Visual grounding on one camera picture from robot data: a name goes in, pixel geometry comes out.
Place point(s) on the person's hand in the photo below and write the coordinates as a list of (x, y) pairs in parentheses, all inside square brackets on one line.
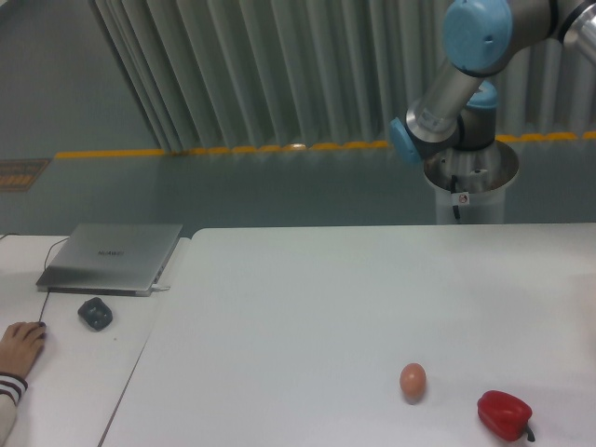
[(17, 354)]

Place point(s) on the black computer mouse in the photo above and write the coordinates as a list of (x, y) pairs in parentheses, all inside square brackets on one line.
[(40, 336)]

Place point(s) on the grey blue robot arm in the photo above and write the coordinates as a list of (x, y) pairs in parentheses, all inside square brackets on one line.
[(479, 40)]

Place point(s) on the striped sleeve forearm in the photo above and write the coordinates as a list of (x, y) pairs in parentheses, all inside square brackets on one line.
[(13, 388)]

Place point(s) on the red bell pepper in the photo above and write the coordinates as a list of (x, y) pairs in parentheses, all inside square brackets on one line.
[(505, 415)]

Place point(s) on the small black gadget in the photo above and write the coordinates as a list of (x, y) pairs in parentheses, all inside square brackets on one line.
[(96, 314)]

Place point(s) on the silver closed laptop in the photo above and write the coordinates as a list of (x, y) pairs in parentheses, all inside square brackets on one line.
[(111, 259)]

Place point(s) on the grey pleated curtain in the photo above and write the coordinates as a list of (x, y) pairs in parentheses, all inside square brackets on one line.
[(235, 73)]

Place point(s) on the brown egg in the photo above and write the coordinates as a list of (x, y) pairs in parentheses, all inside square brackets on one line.
[(413, 382)]

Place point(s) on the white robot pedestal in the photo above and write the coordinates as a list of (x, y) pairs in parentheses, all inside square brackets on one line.
[(470, 187)]

